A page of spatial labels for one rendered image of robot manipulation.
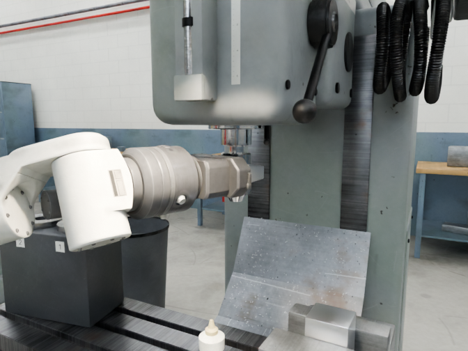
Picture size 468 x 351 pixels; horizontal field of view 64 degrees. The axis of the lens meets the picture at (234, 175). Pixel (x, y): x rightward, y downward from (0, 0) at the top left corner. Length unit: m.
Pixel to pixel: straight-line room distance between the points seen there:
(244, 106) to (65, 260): 0.51
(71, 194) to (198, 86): 0.18
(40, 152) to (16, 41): 8.21
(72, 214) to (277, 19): 0.31
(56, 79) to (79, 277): 6.95
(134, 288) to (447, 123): 3.64
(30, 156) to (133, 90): 5.92
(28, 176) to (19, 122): 7.38
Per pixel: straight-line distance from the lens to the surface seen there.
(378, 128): 0.88
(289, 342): 0.57
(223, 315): 0.95
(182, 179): 0.45
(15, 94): 7.84
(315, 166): 0.91
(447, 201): 4.79
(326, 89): 0.63
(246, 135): 0.55
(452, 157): 4.22
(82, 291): 0.83
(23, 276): 0.92
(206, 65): 0.46
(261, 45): 0.46
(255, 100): 0.46
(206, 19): 0.47
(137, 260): 2.46
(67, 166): 0.42
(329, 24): 0.57
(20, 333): 0.89
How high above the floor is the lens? 1.31
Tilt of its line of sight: 8 degrees down
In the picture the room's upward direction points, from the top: straight up
